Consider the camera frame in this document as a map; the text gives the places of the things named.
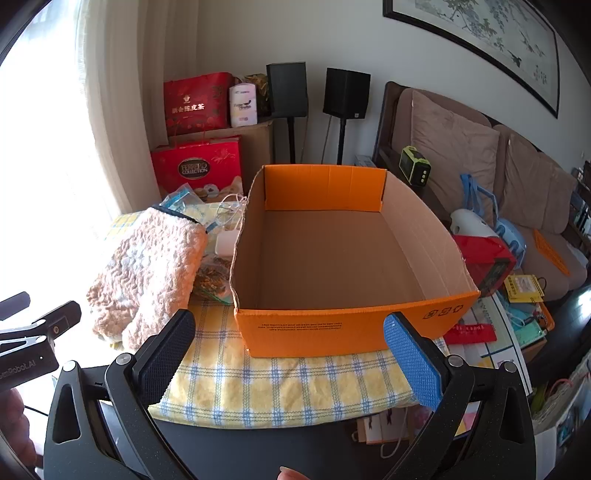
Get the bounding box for white tote bag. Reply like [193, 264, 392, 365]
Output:
[533, 364, 591, 462]

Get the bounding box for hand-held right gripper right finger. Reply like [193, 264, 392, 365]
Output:
[382, 313, 537, 480]

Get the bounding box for white curtain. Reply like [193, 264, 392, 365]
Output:
[76, 0, 204, 217]

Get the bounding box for clear bag of dried herbs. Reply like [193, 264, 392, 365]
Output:
[191, 254, 236, 303]

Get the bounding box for white soft package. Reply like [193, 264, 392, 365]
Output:
[229, 83, 258, 128]

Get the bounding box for green portable radio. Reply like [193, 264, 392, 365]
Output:
[399, 146, 432, 186]

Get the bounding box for yellow checked cloth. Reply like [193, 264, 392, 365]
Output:
[105, 203, 451, 428]

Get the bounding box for white paper bag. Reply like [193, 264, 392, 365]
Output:
[353, 408, 421, 446]

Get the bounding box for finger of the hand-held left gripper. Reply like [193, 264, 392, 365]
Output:
[28, 301, 82, 346]
[0, 292, 31, 320]

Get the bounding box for brown cardboard box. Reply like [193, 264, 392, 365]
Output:
[240, 119, 274, 185]

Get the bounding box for gold wrapped gift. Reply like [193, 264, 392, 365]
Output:
[243, 73, 270, 118]

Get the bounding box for white square charger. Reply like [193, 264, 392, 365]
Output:
[215, 229, 243, 257]

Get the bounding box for green notebook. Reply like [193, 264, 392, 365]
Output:
[515, 318, 548, 347]

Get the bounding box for framed ink painting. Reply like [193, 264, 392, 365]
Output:
[382, 0, 561, 120]

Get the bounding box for brown sofa cushion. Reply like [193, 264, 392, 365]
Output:
[411, 90, 501, 217]
[501, 134, 578, 232]

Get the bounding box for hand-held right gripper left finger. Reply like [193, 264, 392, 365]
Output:
[39, 309, 197, 480]

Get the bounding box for red chocolate gift bag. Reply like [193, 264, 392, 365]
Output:
[151, 137, 244, 204]

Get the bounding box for blue handled bag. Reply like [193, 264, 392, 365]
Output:
[459, 173, 527, 268]

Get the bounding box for orange flat sheet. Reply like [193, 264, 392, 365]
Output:
[532, 229, 571, 278]

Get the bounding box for black speaker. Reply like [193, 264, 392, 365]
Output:
[266, 62, 308, 118]
[322, 68, 371, 120]

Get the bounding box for orange cardboard box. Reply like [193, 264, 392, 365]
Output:
[231, 164, 482, 358]

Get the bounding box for black table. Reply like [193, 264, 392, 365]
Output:
[148, 406, 416, 480]

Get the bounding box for white earphones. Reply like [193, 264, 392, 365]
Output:
[210, 194, 250, 232]

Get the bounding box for white rounded device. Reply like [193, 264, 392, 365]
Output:
[450, 209, 497, 238]

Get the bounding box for yellow booklet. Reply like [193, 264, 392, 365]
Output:
[503, 274, 546, 303]

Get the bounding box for brown sofa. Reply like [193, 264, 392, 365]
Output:
[373, 82, 591, 301]

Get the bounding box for red paper strip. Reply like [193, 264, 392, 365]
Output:
[443, 323, 497, 344]

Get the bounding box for person's left hand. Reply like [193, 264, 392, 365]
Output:
[0, 391, 37, 468]

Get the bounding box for red box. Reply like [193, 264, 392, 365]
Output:
[452, 234, 517, 296]

